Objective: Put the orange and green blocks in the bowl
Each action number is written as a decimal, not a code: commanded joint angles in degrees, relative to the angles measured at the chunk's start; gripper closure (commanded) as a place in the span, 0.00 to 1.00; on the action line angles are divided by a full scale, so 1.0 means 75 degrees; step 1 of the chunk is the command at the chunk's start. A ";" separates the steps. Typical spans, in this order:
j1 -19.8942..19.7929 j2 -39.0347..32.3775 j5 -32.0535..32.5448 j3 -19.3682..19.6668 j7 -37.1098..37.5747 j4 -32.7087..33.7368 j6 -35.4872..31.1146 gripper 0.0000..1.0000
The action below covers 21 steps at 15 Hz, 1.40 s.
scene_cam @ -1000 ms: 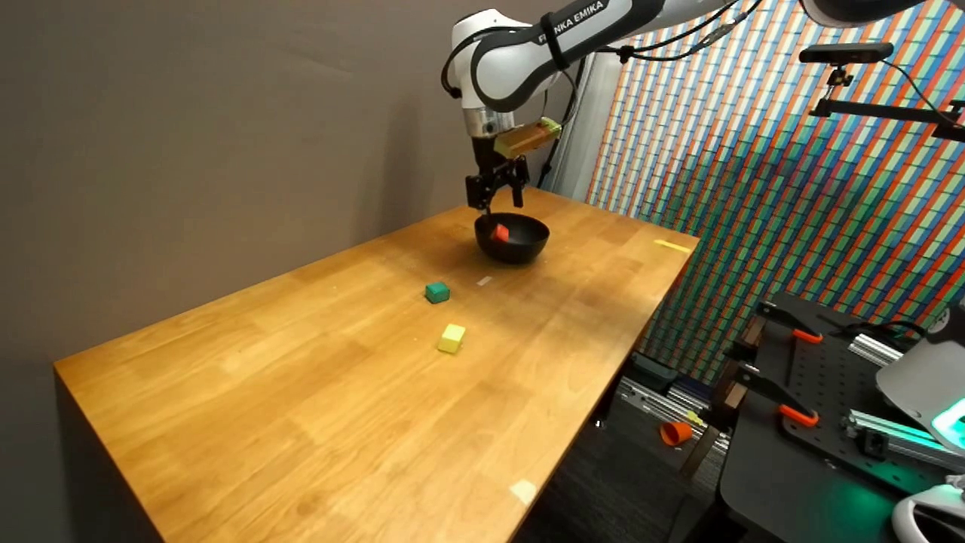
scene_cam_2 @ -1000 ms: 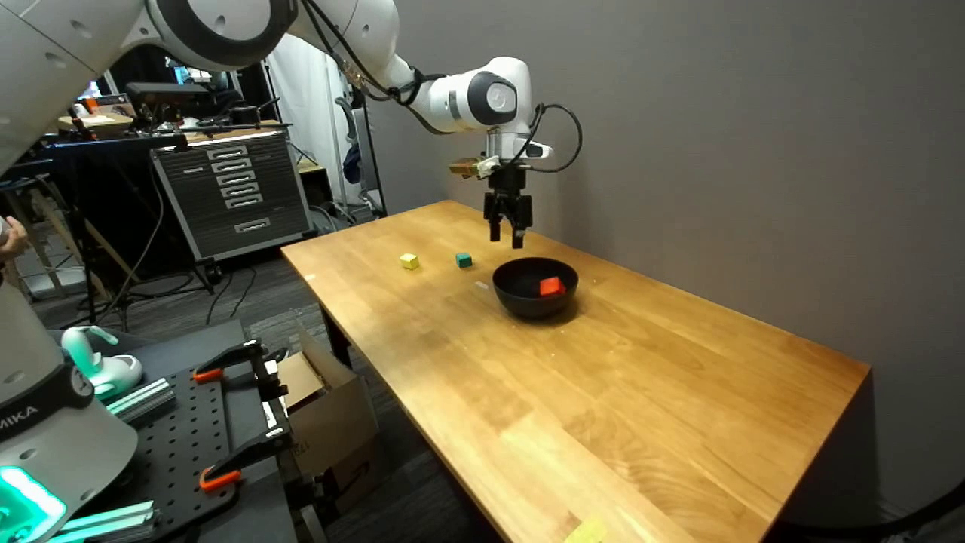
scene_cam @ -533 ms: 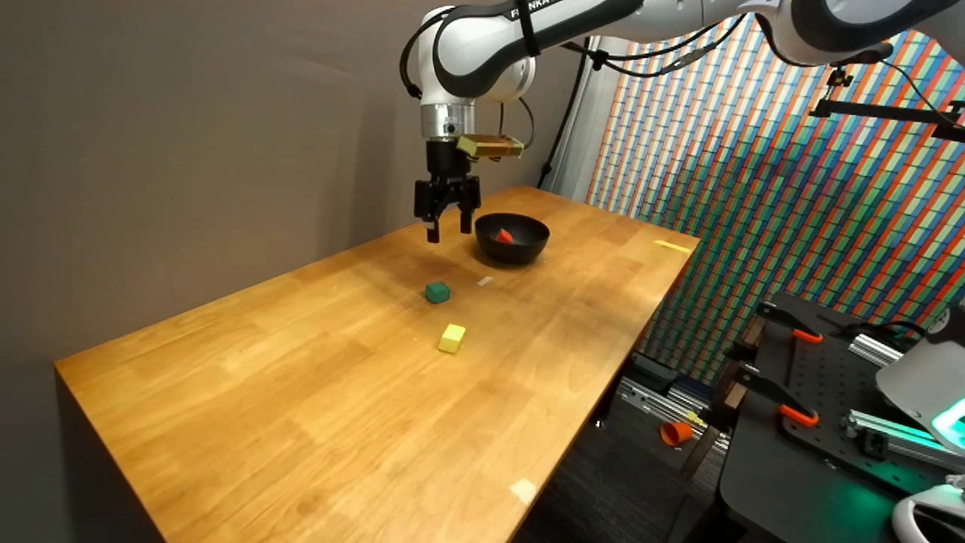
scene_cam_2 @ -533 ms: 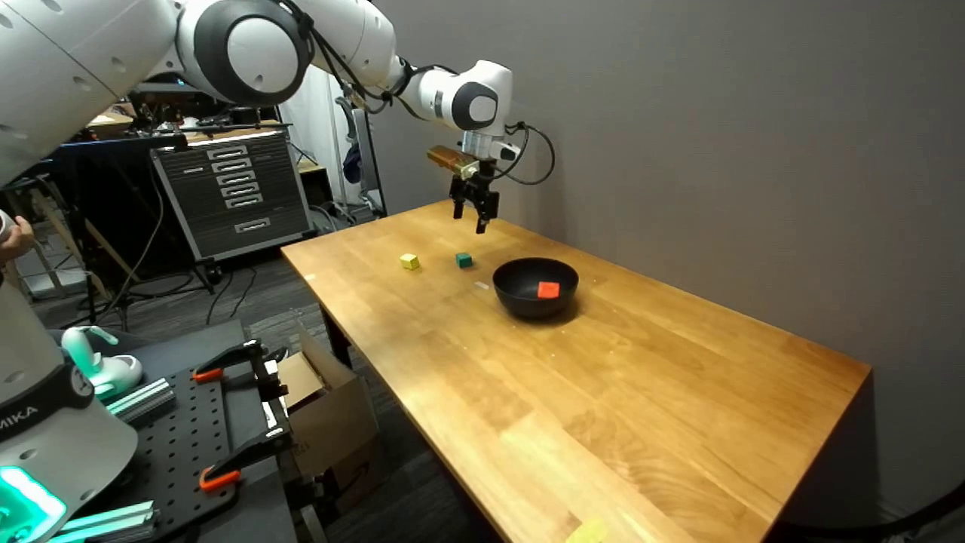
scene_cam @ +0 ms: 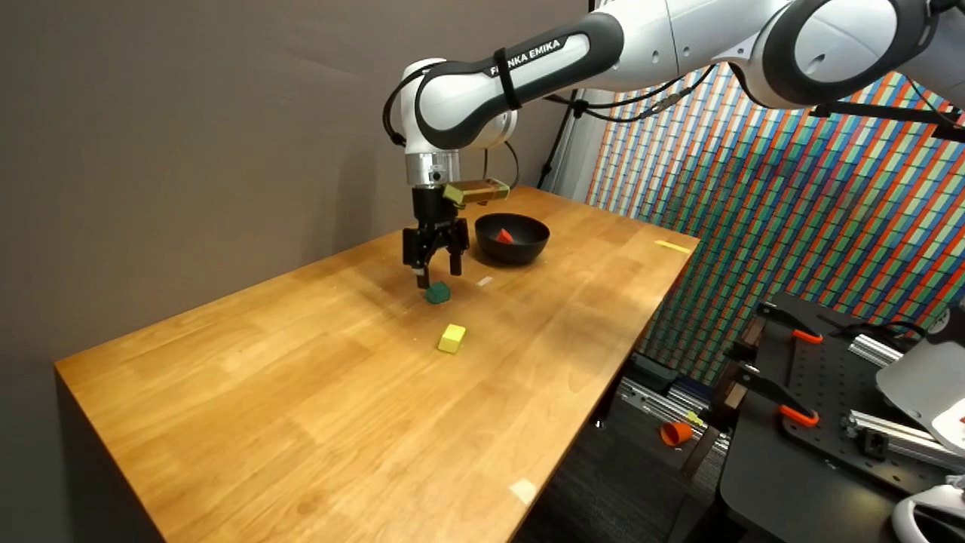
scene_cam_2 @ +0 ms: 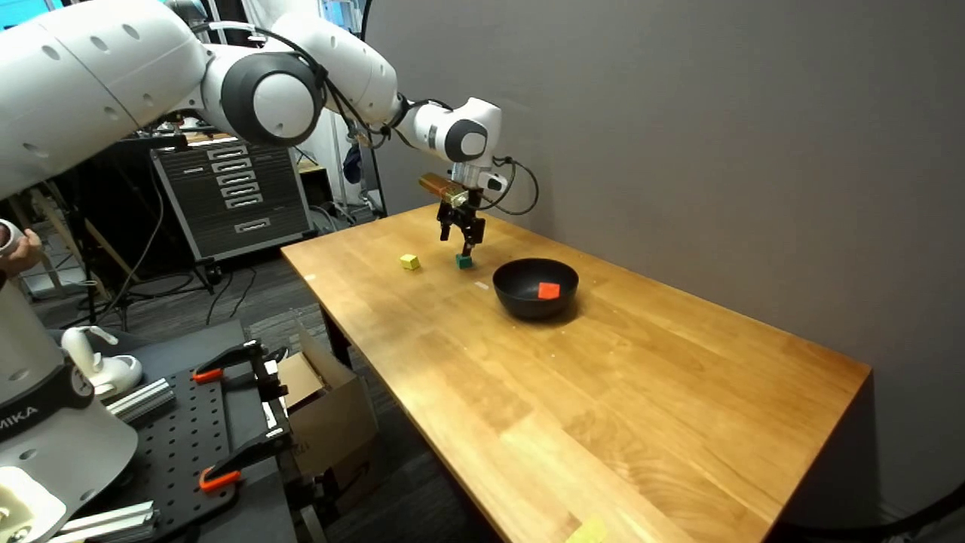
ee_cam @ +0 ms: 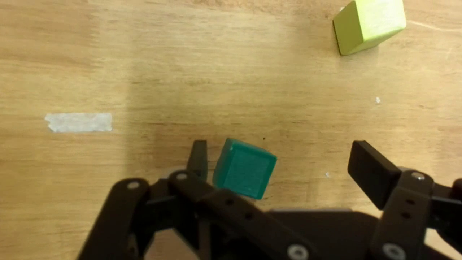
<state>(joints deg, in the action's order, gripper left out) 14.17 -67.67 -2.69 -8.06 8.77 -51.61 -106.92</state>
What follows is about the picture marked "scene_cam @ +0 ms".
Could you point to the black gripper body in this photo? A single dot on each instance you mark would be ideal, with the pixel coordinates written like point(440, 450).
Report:
point(432, 229)

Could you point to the green block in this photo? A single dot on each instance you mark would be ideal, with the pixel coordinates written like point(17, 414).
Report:
point(439, 294)

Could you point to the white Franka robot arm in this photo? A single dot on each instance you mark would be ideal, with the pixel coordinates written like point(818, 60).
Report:
point(523, 62)

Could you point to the black bowl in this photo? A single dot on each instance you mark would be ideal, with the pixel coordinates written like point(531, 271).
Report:
point(514, 251)

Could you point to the orange block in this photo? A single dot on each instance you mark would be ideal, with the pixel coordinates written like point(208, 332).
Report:
point(504, 238)

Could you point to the small wooden stand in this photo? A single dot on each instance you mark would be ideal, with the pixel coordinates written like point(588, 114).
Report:
point(485, 188)

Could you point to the yellow block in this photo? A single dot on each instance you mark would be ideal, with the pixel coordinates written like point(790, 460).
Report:
point(453, 338)

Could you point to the orange round clamp knob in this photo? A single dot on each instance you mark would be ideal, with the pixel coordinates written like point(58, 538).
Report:
point(675, 432)

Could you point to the black ribbed step platform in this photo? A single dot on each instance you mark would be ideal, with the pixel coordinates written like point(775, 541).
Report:
point(633, 483)

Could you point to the colourful checkered panel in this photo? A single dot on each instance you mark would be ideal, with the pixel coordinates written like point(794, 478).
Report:
point(803, 221)

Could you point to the black perforated side table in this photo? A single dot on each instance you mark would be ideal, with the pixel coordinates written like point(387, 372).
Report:
point(803, 473)

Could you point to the black mounting rod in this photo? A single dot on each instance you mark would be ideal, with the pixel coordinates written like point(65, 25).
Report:
point(883, 114)

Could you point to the white curved cover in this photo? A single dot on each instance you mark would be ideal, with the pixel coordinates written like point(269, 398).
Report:
point(929, 388)

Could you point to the aluminium rail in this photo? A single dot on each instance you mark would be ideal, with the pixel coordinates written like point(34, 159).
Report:
point(900, 437)
point(875, 352)

